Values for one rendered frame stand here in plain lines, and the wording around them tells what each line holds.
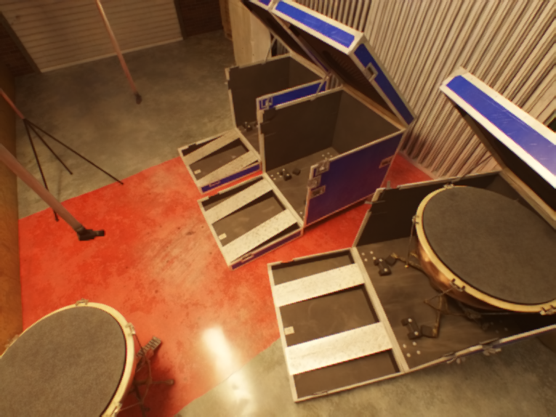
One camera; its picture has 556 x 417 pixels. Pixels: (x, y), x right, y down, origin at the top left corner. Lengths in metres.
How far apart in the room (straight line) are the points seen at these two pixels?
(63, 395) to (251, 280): 1.45
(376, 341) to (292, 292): 0.74
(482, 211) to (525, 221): 0.25
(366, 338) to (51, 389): 1.91
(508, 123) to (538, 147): 0.15
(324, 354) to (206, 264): 1.30
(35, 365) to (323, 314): 1.84
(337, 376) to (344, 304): 0.54
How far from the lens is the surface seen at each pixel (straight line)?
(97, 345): 1.78
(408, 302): 2.46
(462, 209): 2.05
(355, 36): 1.71
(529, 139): 1.33
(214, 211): 2.93
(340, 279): 2.40
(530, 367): 3.01
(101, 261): 3.09
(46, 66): 7.37
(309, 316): 2.38
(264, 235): 2.60
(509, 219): 2.18
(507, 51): 3.22
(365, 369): 2.37
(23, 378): 1.94
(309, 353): 2.28
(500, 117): 1.40
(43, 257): 3.47
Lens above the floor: 2.29
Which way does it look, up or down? 51 degrees down
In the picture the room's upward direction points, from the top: straight up
